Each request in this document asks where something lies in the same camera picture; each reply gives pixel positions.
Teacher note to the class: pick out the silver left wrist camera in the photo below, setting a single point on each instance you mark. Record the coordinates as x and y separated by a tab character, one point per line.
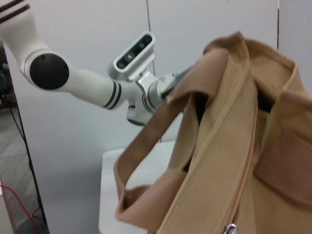
132	56

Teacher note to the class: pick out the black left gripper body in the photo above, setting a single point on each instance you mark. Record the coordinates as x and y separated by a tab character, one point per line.
179	75

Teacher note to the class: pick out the silver metal zipper pull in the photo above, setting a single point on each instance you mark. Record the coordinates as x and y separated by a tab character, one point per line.
231	228

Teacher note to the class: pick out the khaki canvas food bag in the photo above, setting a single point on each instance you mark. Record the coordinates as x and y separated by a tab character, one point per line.
219	170

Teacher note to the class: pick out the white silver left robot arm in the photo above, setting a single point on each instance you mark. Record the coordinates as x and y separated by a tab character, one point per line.
92	83

